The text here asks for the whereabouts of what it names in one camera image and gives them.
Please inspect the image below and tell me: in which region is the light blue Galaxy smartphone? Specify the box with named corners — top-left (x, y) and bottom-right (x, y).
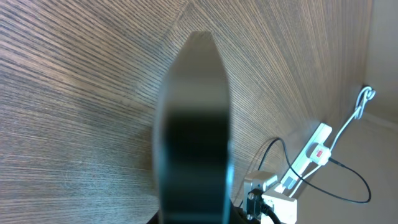
top-left (152, 31), bottom-right (233, 223)

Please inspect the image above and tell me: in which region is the black charger cable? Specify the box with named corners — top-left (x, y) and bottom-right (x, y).
top-left (238, 137), bottom-right (373, 208)

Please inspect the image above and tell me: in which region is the white power strip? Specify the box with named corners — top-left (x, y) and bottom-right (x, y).
top-left (281, 123), bottom-right (332, 190)

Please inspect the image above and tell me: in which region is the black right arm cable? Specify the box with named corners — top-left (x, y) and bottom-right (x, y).
top-left (259, 202), bottom-right (282, 224)

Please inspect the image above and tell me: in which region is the white power strip cord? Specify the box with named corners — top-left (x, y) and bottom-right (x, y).
top-left (287, 86), bottom-right (377, 198)

